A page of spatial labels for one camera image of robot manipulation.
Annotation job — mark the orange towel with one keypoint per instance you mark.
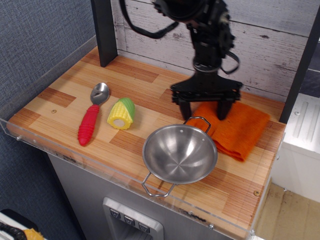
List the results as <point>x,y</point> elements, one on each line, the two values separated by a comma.
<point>238,133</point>

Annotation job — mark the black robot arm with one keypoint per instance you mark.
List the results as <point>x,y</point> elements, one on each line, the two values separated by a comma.
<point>208,23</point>

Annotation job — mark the black right shelf post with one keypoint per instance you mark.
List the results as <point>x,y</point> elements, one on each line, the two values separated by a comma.
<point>302,69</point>

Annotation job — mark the clear acrylic guard rail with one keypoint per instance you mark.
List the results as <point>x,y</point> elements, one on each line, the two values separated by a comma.
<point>48,116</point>

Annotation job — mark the stainless steel two-handled bowl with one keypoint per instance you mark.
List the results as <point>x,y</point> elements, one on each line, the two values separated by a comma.
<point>179,154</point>

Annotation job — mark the white toy sink unit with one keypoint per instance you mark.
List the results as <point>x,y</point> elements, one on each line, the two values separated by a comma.
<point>297,164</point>

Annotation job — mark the red-handled metal spoon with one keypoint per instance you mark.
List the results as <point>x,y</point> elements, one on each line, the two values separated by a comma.
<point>99,95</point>

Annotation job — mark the yellow toy at corner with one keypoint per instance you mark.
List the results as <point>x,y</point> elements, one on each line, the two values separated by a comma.
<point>32,234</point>

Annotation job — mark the grey toy fridge cabinet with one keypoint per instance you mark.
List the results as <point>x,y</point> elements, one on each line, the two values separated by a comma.
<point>86,191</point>

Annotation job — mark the yellow green toy corn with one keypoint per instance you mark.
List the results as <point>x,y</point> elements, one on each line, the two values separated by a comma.
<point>122,114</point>

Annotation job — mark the black left shelf post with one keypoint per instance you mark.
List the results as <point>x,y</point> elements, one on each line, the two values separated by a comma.
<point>104,31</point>

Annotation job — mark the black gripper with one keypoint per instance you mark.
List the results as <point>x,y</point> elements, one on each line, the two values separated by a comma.
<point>206,87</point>

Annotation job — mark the silver dispenser button panel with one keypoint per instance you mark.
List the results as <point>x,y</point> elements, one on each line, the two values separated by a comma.
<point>126,223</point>

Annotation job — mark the black shelf post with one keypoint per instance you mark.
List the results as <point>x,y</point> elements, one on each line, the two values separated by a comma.
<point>104,31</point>
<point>302,69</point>

